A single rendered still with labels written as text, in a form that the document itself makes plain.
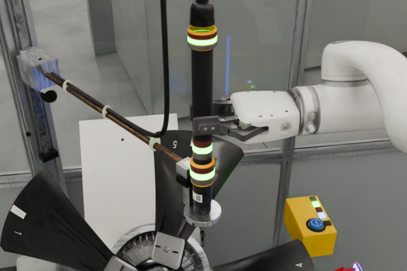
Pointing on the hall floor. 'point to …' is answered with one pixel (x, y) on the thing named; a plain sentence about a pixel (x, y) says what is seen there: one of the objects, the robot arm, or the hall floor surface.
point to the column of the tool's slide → (11, 42)
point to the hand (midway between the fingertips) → (203, 118)
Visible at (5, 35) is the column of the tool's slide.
